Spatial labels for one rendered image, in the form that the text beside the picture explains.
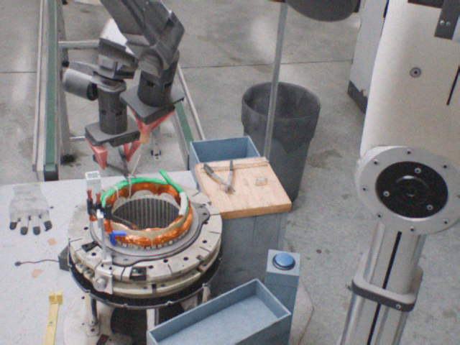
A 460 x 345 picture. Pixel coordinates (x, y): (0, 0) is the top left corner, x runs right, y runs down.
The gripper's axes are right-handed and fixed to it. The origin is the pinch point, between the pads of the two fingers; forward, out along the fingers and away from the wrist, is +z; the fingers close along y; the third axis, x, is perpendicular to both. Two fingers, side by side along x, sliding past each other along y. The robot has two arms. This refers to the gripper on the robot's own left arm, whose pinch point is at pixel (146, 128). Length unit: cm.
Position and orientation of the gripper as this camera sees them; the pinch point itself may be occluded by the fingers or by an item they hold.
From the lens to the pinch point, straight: 115.0
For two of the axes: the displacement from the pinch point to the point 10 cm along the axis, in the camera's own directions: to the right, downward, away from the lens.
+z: -2.5, 5.9, 7.7
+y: -6.9, 4.5, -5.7
